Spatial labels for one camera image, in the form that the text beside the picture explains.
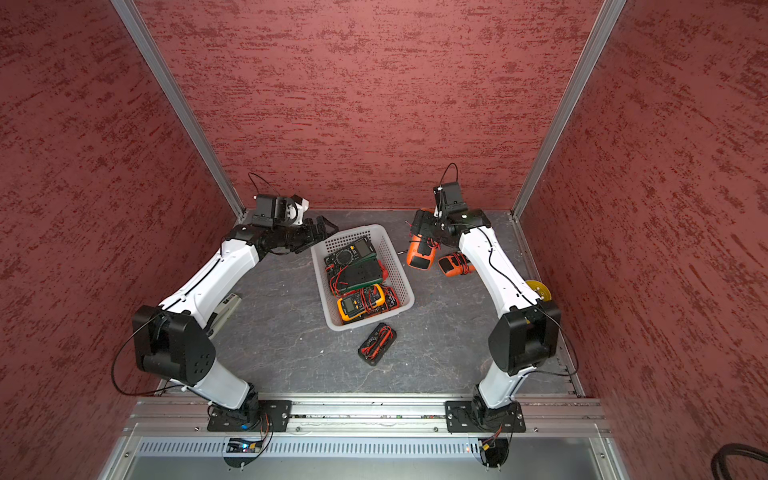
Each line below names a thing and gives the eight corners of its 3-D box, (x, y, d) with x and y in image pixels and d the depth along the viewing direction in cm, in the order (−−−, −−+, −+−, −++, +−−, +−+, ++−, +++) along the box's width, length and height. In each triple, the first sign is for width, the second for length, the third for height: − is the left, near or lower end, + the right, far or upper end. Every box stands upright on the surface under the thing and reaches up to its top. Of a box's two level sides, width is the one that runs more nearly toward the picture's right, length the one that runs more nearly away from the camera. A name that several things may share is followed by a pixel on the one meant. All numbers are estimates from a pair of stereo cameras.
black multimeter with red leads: (357, 355, 86) (356, 350, 83) (381, 325, 92) (380, 319, 89) (374, 369, 84) (374, 364, 80) (397, 337, 90) (397, 332, 86)
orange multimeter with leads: (446, 282, 102) (448, 275, 98) (436, 265, 107) (438, 258, 103) (471, 273, 104) (473, 266, 101) (460, 257, 109) (463, 250, 105)
